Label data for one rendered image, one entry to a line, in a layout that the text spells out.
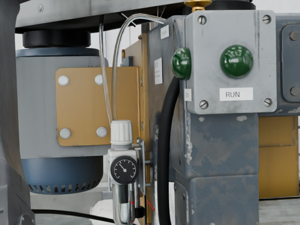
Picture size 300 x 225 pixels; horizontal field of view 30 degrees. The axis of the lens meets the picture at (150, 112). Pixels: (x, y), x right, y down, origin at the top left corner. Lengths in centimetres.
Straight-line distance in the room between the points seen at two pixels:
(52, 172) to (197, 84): 51
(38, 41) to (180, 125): 46
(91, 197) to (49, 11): 494
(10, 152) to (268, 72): 25
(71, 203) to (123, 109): 489
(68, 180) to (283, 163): 35
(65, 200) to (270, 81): 531
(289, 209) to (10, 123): 37
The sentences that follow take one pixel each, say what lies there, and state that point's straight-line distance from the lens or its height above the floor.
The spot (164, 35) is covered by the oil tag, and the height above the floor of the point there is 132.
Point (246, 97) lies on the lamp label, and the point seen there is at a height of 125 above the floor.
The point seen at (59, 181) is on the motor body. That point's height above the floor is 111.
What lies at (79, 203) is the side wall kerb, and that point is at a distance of 578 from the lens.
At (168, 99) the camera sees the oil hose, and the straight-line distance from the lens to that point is 54.
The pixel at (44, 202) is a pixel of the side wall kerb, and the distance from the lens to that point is 577.
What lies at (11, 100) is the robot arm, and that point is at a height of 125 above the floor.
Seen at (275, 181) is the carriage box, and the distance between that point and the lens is 88.
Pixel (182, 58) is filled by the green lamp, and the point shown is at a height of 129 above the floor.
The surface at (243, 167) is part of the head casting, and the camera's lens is 55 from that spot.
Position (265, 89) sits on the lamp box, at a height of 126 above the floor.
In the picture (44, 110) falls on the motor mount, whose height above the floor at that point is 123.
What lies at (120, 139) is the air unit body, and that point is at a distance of 74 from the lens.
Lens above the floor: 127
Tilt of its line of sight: 3 degrees down
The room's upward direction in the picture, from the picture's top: 1 degrees counter-clockwise
